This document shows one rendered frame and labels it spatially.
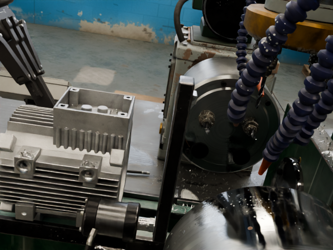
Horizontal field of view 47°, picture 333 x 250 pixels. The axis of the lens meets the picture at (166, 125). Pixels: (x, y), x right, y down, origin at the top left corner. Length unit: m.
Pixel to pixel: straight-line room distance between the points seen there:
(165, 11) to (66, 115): 5.58
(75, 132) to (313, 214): 0.38
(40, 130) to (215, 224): 0.35
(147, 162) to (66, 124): 0.57
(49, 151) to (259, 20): 0.38
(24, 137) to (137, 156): 0.58
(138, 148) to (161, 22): 5.03
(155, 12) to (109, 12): 0.72
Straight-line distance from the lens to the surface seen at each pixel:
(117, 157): 0.62
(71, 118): 0.62
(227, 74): 0.86
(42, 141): 0.66
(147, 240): 0.70
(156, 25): 6.20
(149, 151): 1.23
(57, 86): 0.92
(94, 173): 0.61
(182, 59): 1.07
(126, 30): 6.27
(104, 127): 0.62
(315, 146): 0.66
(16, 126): 0.68
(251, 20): 0.58
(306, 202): 0.46
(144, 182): 1.08
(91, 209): 0.58
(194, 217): 0.46
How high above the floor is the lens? 1.40
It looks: 25 degrees down
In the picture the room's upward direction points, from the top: 9 degrees clockwise
